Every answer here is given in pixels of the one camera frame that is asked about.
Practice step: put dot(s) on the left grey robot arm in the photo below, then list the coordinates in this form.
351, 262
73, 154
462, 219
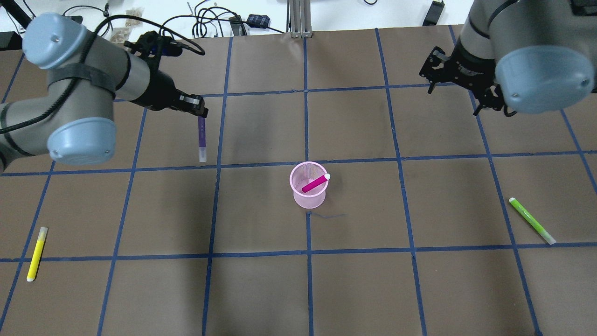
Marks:
74, 123

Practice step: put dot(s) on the aluminium frame post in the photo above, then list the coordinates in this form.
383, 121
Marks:
299, 18

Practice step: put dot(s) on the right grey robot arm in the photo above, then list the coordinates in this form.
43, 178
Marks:
528, 56

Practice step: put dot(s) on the black power adapter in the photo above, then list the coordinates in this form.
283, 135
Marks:
258, 21

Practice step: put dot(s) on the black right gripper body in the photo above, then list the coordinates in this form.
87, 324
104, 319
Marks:
471, 69

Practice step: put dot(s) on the purple pen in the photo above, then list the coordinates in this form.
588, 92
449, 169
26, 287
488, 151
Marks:
202, 140

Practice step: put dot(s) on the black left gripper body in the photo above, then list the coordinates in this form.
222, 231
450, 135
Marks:
161, 93

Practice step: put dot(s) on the yellow pen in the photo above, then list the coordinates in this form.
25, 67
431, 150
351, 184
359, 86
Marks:
37, 254

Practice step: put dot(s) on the pink plastic cup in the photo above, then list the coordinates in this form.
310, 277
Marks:
309, 181

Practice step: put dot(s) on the pink pen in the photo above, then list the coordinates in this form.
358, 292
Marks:
316, 183

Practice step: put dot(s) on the green pen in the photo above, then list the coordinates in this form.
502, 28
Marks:
538, 227

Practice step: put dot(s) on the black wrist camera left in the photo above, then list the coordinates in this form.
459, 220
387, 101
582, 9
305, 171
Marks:
151, 44

